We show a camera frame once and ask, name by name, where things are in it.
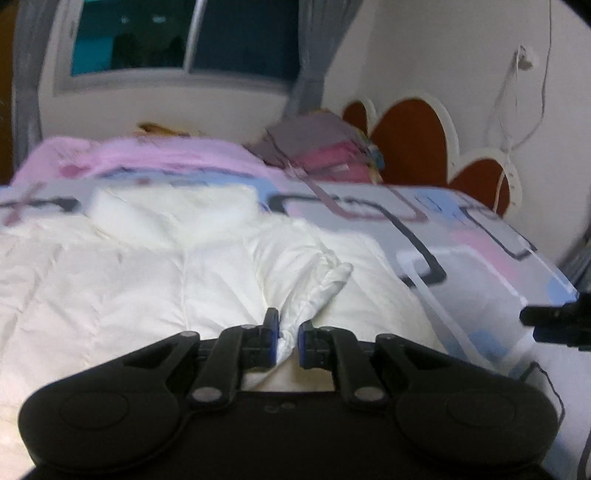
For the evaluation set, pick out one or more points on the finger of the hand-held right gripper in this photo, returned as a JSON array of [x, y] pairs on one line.
[[545, 316]]

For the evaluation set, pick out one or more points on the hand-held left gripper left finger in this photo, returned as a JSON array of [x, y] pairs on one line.
[[272, 339]]

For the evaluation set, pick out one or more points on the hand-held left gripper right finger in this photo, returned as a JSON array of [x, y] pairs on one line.
[[304, 344]]

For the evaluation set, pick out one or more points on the white puffy jacket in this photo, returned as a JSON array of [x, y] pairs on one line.
[[138, 286]]

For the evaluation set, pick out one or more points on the patterned bed sheet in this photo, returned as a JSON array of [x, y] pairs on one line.
[[461, 240]]

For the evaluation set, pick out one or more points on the pink folded cloth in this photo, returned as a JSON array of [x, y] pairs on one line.
[[337, 161]]

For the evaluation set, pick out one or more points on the grey folded cloth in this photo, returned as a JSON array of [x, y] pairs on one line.
[[309, 131]]

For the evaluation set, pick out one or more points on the brown heart-shaped headboard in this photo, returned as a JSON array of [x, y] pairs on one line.
[[406, 143]]

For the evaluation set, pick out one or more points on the pink blanket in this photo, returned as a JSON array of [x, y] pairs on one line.
[[138, 154]]

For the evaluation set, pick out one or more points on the yellow object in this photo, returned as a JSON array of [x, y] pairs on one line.
[[157, 128]]

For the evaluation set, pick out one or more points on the grey curtain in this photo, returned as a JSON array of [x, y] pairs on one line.
[[32, 83], [314, 55]]

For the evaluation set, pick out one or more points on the window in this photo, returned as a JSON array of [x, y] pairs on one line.
[[240, 37]]

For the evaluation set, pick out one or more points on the white wall socket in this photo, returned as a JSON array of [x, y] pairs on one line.
[[525, 56]]

